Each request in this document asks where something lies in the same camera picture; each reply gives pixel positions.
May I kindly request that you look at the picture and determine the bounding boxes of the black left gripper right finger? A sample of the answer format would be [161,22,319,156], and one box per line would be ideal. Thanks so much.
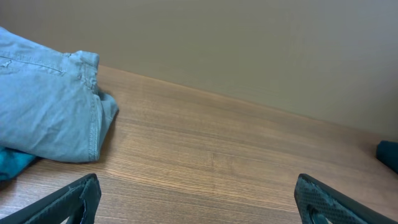
[294,174,397,224]

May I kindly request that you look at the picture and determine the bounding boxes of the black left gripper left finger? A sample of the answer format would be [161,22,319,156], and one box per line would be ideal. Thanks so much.
[1,174,101,224]

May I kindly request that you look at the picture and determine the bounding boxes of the black shorts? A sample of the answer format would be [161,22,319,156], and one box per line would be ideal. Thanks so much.
[376,141,398,174]

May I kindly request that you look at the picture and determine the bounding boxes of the folded light blue jeans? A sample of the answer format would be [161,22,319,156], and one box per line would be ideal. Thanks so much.
[0,146,37,182]

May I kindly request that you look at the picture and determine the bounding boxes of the folded grey trousers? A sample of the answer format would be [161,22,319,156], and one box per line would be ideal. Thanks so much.
[1,29,118,163]

